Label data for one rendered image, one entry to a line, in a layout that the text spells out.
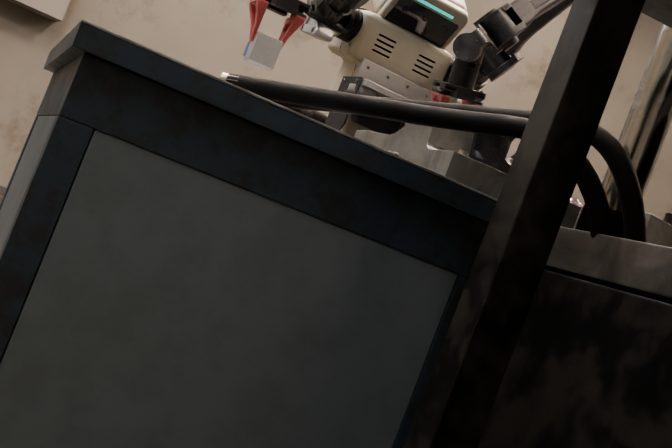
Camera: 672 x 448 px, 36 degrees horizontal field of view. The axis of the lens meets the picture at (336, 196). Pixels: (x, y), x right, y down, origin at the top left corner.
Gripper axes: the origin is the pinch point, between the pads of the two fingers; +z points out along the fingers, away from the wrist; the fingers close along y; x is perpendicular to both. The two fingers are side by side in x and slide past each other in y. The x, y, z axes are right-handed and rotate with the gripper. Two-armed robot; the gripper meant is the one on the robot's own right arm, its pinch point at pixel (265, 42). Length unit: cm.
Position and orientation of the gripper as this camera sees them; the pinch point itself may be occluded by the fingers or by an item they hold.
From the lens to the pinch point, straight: 191.9
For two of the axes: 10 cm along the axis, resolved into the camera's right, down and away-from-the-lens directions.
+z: -3.5, 9.3, -0.6
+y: 8.7, 3.5, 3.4
